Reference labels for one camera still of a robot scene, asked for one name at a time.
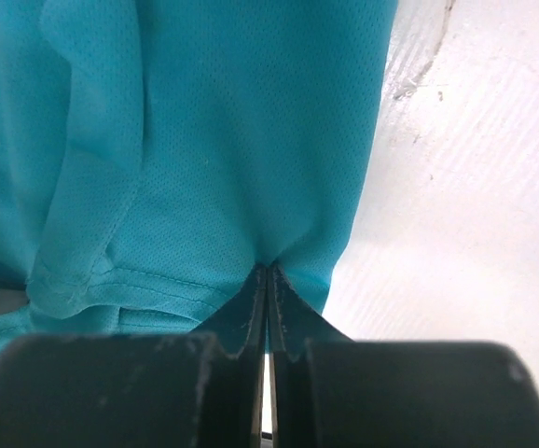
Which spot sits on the teal t shirt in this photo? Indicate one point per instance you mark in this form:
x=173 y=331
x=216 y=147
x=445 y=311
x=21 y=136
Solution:
x=152 y=152

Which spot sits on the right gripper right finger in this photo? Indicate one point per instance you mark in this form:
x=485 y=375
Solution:
x=331 y=391

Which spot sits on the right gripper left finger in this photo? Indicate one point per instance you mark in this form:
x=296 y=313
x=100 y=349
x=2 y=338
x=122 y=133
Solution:
x=198 y=389

